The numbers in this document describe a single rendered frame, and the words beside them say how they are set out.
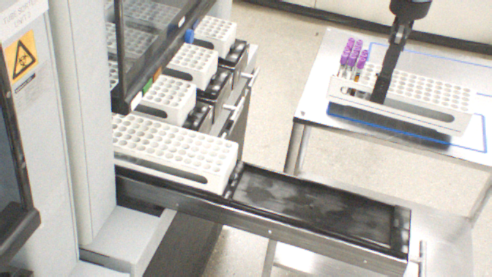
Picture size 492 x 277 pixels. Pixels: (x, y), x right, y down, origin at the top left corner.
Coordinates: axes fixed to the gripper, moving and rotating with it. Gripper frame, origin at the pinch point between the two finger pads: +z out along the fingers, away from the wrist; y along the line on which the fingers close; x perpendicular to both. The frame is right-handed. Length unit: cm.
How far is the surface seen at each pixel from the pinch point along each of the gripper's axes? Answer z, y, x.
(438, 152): 8.8, -7.4, -15.2
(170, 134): 4.5, -33.1, 35.7
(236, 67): 10.3, 4.2, 35.4
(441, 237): 63, 24, -31
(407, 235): 9.0, -34.0, -12.2
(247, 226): 13.2, -41.1, 15.5
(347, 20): 88, 199, 31
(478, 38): 80, 199, -40
